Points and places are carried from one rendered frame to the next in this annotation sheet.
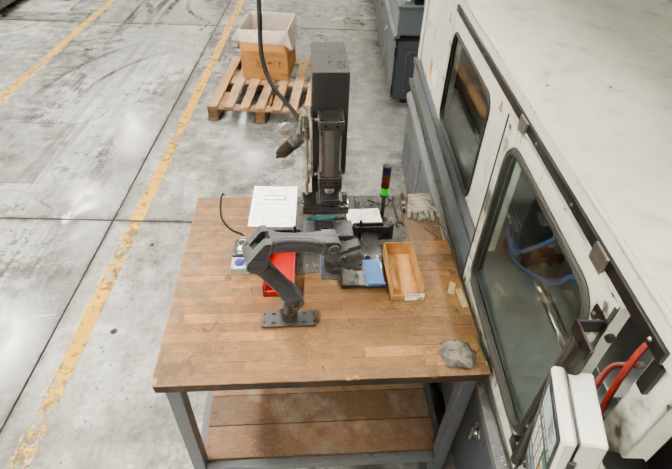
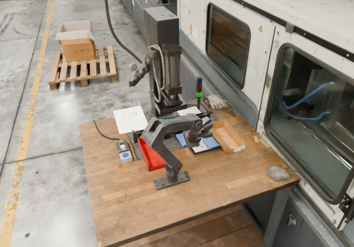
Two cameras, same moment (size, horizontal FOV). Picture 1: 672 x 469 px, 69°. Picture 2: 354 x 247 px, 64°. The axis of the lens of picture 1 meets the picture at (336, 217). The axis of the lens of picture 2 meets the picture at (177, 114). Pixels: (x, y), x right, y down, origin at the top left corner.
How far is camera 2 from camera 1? 0.47 m
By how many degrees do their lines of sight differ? 13
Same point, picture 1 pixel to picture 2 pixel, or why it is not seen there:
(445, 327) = (264, 160)
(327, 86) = (166, 29)
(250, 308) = (144, 180)
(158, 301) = (53, 207)
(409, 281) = (231, 141)
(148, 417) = not seen: outside the picture
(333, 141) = (175, 62)
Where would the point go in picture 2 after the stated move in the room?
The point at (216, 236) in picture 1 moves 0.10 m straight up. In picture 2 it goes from (101, 144) to (99, 132)
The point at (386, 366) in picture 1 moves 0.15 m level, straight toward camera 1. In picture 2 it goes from (243, 190) to (251, 215)
